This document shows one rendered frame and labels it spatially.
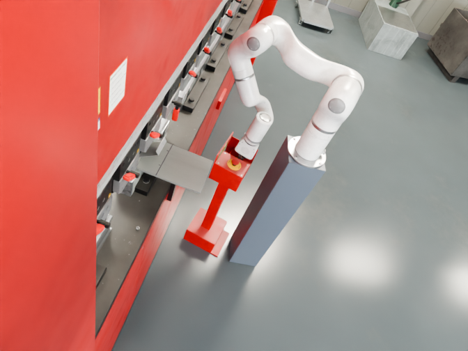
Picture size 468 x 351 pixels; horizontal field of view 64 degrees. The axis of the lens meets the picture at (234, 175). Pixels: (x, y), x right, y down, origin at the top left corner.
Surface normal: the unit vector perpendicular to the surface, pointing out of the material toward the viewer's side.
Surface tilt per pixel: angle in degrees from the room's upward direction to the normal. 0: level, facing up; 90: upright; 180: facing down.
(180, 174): 0
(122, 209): 0
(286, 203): 90
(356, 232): 0
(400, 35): 90
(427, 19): 90
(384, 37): 90
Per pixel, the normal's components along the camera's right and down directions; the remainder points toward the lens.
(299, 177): -0.05, 0.76
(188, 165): 0.28, -0.61
